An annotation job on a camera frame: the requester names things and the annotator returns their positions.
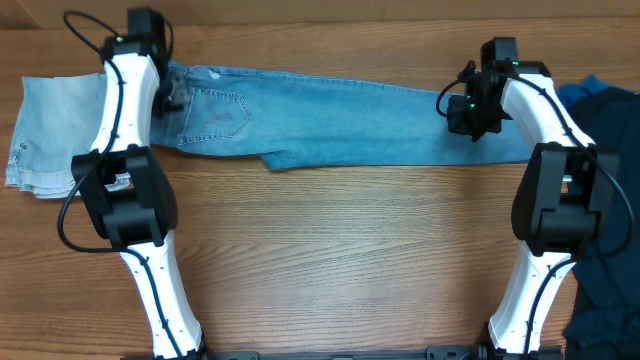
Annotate folded light blue jeans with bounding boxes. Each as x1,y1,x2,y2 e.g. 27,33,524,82
5,73,106,199

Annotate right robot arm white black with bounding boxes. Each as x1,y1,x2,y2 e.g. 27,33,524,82
426,37,624,359

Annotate medium blue denim jeans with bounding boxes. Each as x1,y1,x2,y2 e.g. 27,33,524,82
151,63,530,170

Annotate dark navy garment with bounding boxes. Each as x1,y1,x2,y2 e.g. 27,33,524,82
563,85,640,360

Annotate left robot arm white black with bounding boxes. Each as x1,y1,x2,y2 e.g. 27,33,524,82
67,7,210,359

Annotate brown cardboard backboard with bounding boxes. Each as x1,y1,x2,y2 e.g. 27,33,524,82
1,0,639,29

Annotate bright blue garment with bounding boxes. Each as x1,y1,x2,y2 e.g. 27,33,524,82
557,75,611,108

